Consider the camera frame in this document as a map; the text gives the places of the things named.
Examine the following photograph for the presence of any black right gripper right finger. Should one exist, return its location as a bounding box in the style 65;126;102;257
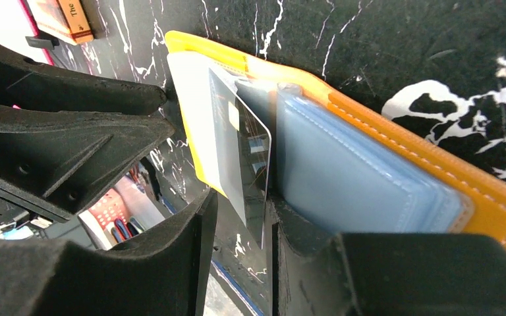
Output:
270;196;506;315

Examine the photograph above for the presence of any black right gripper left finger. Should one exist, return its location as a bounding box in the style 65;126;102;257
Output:
0;189;217;315

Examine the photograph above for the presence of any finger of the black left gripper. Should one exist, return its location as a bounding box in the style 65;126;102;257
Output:
0;105;174;222
0;45;167;115

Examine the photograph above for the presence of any orange Huckleberry Finn book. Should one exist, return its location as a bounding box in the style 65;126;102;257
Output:
27;0;94;45

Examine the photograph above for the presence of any pink framed whiteboard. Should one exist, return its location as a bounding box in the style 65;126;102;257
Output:
0;0;53;65

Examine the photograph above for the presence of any orange leather card holder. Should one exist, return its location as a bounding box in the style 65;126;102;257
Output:
165;31;506;249

